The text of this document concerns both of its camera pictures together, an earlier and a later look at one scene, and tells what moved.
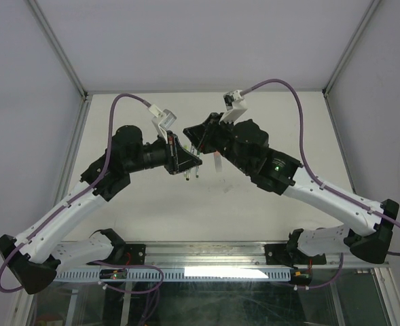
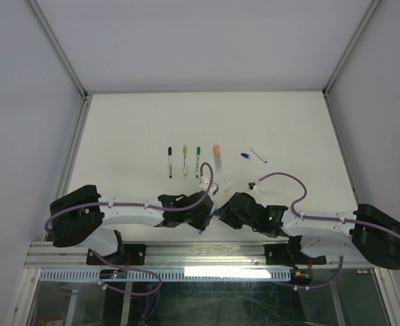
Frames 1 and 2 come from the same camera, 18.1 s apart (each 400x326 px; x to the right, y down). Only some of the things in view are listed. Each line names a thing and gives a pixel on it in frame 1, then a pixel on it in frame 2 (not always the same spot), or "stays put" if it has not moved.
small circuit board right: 301,276 stays put
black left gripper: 177,158 to 203,223
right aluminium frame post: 360,28 stays put
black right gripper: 202,136 to 227,216
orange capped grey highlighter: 218,160 stays put
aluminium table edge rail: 172,255 stays put
